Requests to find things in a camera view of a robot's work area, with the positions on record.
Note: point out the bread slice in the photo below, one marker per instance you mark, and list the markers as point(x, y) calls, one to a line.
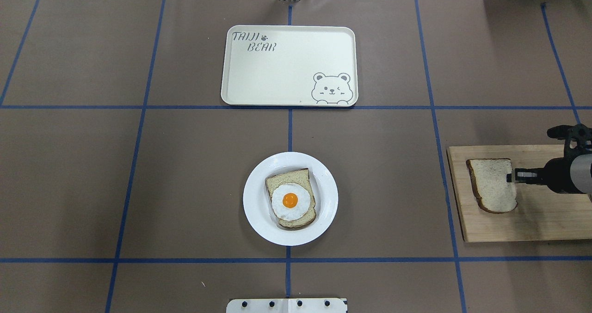
point(300, 177)
point(493, 193)

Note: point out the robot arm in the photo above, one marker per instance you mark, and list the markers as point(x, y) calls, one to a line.
point(569, 174)

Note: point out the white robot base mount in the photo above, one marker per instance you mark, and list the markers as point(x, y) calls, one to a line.
point(288, 305)

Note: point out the white round plate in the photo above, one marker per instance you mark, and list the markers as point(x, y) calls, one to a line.
point(257, 203)

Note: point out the fried egg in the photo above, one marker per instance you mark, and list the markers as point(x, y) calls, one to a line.
point(290, 201)

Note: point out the wooden cutting board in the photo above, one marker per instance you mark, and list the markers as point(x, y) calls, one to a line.
point(540, 214)

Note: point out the cream bear serving tray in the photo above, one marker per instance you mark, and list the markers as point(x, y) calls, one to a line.
point(287, 65)

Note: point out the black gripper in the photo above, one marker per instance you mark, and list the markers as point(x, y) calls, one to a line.
point(558, 174)

